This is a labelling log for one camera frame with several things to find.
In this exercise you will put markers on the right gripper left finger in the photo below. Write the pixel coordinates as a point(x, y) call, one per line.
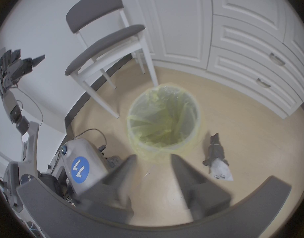
point(112, 192)

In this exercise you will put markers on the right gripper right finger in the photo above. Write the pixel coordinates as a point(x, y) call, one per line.
point(204, 197)

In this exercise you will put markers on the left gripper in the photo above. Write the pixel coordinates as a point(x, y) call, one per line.
point(22, 67)

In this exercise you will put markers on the black plastic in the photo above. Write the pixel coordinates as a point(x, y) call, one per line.
point(216, 152)

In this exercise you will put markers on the yellow plastic bag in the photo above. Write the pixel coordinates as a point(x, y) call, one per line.
point(142, 140)

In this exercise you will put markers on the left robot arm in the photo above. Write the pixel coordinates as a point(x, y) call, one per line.
point(30, 145)

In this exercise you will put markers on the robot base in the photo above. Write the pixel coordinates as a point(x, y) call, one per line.
point(85, 157)

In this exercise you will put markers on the white trash bin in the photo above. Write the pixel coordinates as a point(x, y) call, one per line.
point(194, 123)

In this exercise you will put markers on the clear printed wrapper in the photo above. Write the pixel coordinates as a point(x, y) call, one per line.
point(221, 171)

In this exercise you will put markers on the grey and white chair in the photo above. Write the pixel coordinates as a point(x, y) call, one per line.
point(100, 43)

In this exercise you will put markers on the white wardrobe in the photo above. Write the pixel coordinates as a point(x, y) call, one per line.
point(241, 33)

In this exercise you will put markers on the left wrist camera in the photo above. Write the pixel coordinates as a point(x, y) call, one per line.
point(16, 54)

